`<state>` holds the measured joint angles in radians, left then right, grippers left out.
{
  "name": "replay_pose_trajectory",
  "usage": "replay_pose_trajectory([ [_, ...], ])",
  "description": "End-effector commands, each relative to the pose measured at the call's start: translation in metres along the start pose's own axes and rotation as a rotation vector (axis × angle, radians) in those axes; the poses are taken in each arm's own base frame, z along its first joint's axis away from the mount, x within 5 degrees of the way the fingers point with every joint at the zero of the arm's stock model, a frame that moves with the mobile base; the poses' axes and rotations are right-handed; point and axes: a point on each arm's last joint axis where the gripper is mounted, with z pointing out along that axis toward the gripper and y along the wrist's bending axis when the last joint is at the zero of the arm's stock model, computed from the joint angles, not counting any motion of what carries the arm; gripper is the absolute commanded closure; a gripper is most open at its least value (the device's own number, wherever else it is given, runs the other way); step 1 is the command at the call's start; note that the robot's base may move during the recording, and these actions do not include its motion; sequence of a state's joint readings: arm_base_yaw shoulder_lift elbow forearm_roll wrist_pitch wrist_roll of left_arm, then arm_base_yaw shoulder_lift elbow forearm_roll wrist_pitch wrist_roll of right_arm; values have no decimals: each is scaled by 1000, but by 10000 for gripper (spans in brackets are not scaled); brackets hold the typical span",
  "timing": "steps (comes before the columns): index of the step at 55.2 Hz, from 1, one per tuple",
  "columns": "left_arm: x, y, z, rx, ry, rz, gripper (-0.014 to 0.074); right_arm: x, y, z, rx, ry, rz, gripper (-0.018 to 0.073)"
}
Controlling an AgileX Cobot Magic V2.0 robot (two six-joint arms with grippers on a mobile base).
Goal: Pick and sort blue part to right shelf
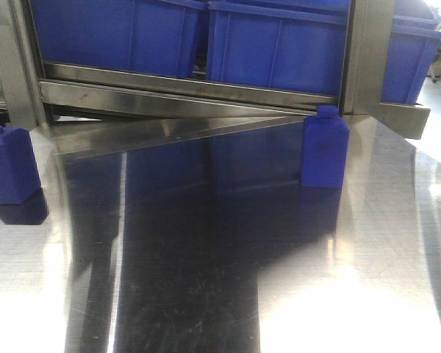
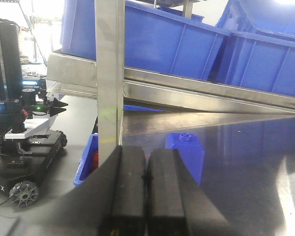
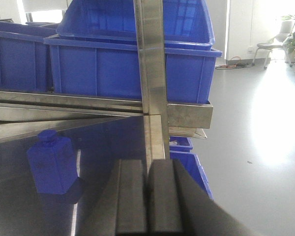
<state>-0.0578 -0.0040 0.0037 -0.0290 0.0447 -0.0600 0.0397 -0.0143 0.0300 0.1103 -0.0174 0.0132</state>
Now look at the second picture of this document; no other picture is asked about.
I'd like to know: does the blue plastic block part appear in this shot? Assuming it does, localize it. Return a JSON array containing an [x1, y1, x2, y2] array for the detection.
[[165, 133, 205, 185]]

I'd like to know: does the blue bin on right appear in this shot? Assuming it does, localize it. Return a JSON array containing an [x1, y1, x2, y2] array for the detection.
[[211, 0, 295, 97]]

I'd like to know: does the small blue floor bin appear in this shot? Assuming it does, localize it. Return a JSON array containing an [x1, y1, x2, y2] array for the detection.
[[73, 133, 98, 187]]

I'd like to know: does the steel shelf rail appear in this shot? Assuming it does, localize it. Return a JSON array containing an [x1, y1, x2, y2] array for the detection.
[[47, 50, 295, 115]]

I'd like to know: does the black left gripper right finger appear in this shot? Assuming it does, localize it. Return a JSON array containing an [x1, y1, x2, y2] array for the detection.
[[147, 148, 236, 236]]

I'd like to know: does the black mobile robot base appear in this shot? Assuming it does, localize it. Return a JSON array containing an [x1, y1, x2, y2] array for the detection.
[[0, 19, 67, 207]]

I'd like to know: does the blue bin on left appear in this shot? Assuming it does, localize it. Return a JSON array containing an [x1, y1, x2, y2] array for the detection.
[[61, 0, 230, 80]]

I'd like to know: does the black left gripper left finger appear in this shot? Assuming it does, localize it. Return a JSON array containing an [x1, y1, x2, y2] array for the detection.
[[38, 146, 146, 236]]

